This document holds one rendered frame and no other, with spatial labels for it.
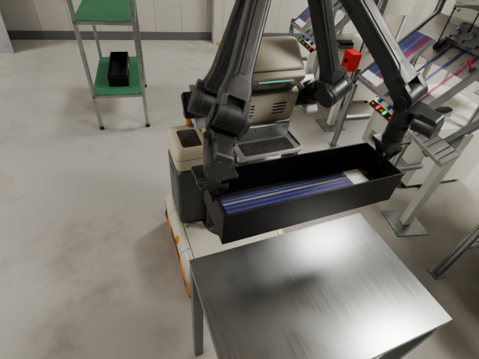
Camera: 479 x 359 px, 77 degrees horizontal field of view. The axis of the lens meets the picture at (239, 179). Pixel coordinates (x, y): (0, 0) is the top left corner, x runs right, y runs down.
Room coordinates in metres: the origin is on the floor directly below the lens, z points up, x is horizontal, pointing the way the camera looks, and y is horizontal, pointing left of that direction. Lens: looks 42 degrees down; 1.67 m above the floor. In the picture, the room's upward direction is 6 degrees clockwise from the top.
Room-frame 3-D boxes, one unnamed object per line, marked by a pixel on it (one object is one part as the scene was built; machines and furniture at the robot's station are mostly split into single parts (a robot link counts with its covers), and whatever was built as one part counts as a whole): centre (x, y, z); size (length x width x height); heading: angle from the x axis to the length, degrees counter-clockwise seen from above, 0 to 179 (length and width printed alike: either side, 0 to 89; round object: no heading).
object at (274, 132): (0.93, -0.07, 0.99); 0.28 x 0.16 x 0.22; 116
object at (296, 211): (0.67, -0.19, 1.07); 0.57 x 0.17 x 0.11; 116
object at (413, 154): (2.38, -1.58, 0.31); 0.70 x 0.65 x 0.62; 19
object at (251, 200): (0.67, -0.19, 1.04); 0.51 x 0.07 x 0.03; 116
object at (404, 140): (0.80, -0.45, 1.21); 0.10 x 0.07 x 0.07; 116
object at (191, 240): (1.20, 0.06, 0.16); 0.67 x 0.64 x 0.25; 26
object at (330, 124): (2.91, -0.91, 0.39); 0.24 x 0.24 x 0.78; 19
